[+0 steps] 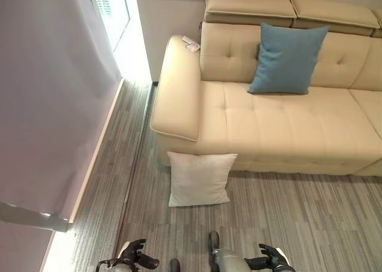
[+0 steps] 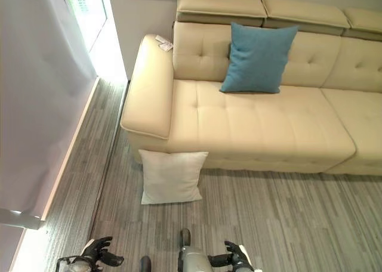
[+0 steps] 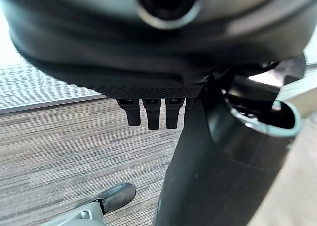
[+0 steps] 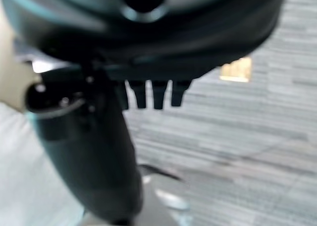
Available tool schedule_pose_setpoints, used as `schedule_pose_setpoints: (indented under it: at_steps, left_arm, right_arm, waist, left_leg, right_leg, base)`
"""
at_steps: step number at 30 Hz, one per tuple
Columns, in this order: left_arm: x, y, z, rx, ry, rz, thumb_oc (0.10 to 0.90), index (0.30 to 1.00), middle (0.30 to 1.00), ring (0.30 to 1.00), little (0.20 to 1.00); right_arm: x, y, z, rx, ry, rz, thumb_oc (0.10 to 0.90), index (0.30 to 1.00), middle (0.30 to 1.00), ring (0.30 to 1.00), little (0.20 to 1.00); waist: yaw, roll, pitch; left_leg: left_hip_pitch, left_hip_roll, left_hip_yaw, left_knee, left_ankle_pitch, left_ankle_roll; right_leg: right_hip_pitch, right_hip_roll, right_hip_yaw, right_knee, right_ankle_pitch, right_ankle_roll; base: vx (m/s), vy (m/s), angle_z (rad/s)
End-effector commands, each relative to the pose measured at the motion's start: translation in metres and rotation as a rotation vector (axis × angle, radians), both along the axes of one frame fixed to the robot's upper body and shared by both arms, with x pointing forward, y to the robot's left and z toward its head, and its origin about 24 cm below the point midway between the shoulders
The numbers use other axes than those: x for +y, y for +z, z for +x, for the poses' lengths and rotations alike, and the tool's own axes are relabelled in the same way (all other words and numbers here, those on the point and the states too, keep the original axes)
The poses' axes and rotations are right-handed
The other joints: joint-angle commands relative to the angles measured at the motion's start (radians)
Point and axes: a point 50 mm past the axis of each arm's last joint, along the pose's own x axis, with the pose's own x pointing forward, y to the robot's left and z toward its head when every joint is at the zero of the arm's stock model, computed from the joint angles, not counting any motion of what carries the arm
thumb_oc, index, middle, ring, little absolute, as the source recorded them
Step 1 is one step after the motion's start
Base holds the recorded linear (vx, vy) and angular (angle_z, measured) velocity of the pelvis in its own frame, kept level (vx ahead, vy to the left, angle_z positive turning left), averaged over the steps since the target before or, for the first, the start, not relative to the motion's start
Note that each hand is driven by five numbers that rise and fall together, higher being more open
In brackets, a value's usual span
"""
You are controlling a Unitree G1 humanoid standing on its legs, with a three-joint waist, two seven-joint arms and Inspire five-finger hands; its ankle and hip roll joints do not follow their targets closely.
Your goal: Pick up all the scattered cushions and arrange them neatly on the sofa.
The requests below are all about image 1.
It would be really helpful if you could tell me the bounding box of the beige sofa headrest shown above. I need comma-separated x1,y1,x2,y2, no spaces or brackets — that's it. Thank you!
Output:
289,0,378,37
204,0,298,29

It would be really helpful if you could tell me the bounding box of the blue square cushion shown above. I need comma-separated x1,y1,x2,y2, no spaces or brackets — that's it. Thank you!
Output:
247,22,329,95

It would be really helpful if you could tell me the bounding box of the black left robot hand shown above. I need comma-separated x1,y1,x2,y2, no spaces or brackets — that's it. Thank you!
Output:
118,239,160,270

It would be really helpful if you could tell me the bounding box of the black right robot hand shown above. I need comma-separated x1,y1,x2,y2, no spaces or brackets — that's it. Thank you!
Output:
244,243,290,270

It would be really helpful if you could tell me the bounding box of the window with glass pane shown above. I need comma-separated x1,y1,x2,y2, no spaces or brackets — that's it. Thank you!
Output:
83,0,132,52

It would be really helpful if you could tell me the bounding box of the white square cushion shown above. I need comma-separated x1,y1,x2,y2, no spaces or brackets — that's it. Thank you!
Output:
167,151,238,208

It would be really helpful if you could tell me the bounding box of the beige leather sofa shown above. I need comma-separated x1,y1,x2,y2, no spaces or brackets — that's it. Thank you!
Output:
149,21,382,177

